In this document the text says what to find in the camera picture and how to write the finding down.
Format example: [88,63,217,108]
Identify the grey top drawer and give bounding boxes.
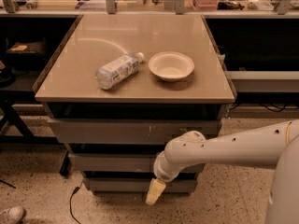
[49,119,221,145]

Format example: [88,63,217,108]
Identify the black table leg frame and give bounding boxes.
[0,93,72,176]

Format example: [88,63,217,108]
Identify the dark box under bench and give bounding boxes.
[5,41,47,70]

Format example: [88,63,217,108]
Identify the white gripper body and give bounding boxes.
[153,152,181,182]

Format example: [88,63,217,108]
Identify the black floor cable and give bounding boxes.
[68,184,83,224]

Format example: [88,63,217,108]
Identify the grey drawer cabinet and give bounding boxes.
[36,14,235,194]

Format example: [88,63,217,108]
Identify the white paper bowl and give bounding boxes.
[149,51,194,82]

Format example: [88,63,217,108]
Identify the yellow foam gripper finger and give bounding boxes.
[146,178,166,205]

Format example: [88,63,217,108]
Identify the grey bottom drawer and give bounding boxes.
[83,178,197,193]

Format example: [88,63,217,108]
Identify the grey drawer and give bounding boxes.
[49,119,221,145]
[83,178,197,193]
[68,152,206,174]

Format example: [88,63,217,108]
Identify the white shoe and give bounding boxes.
[0,206,25,224]

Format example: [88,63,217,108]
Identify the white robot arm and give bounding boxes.
[146,119,299,224]

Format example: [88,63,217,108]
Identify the clear plastic water bottle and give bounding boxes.
[95,52,145,90]

